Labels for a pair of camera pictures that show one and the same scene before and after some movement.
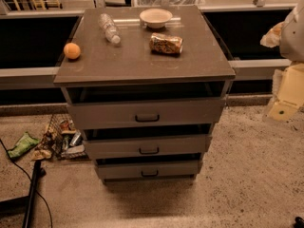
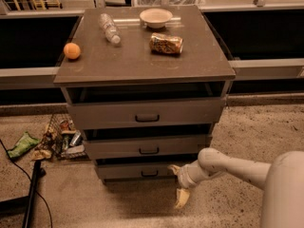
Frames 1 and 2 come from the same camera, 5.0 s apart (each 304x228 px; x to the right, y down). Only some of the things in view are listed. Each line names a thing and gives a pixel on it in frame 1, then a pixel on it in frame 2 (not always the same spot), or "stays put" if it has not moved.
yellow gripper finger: [283, 112] → [181, 197]
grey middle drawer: [146, 146] stays put
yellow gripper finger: [273, 38] → [175, 168]
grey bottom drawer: [151, 168] stays put
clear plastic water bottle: [110, 28] stays put
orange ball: [71, 50] stays put
